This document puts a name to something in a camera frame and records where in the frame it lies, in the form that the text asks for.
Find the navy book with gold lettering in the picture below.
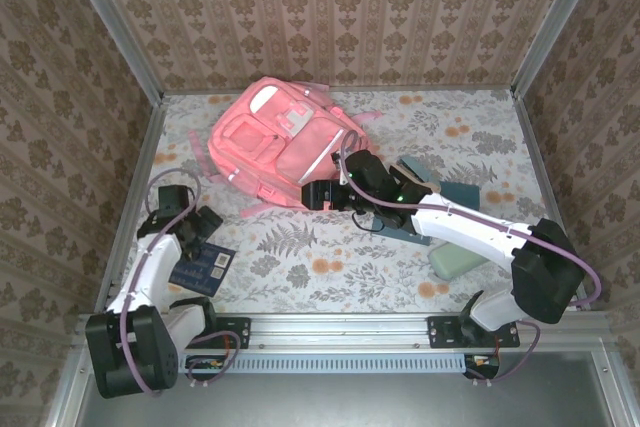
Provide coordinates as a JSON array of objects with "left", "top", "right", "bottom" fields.
[{"left": 168, "top": 241, "right": 237, "bottom": 298}]

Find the pink backpack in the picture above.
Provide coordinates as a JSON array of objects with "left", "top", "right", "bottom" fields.
[{"left": 187, "top": 75, "right": 384, "bottom": 221}]

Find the dark teal book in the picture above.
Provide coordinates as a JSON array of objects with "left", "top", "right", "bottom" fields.
[{"left": 397, "top": 155, "right": 482, "bottom": 209}]

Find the pale green pencil case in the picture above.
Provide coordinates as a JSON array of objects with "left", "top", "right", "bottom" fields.
[{"left": 428, "top": 240, "right": 494, "bottom": 281}]

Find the floral patterned table cover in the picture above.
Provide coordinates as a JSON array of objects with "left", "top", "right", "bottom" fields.
[{"left": 107, "top": 89, "right": 581, "bottom": 316}]

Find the grey metal panel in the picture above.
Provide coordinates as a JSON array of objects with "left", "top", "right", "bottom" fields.
[{"left": 74, "top": 351, "right": 616, "bottom": 427}]

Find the aluminium side rail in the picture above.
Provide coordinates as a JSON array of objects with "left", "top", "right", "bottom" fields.
[
  {"left": 509, "top": 91, "right": 591, "bottom": 311},
  {"left": 94, "top": 96, "right": 169, "bottom": 313}
]

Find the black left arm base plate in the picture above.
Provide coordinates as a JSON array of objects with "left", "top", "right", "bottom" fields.
[{"left": 162, "top": 315, "right": 252, "bottom": 350}]

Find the thin aluminium rear rail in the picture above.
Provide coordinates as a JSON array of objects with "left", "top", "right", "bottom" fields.
[{"left": 162, "top": 84, "right": 516, "bottom": 95}]

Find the connector with orange wires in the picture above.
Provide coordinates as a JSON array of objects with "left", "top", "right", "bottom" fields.
[
  {"left": 185, "top": 354, "right": 234, "bottom": 382},
  {"left": 462, "top": 352, "right": 502, "bottom": 380}
]

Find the long aluminium mounting rail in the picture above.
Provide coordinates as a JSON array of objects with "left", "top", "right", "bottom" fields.
[{"left": 74, "top": 313, "right": 614, "bottom": 348}]

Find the slotted white cable duct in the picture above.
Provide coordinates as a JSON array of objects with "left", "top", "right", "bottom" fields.
[{"left": 92, "top": 352, "right": 469, "bottom": 373}]

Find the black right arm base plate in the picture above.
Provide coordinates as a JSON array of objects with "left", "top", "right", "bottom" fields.
[{"left": 427, "top": 315, "right": 521, "bottom": 350}]

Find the aluminium corner frame post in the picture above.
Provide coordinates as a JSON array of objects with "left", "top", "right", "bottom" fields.
[
  {"left": 509, "top": 0, "right": 609, "bottom": 98},
  {"left": 57, "top": 0, "right": 166, "bottom": 103}
]

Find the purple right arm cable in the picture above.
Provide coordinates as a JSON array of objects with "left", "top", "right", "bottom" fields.
[{"left": 332, "top": 130, "right": 603, "bottom": 388}]

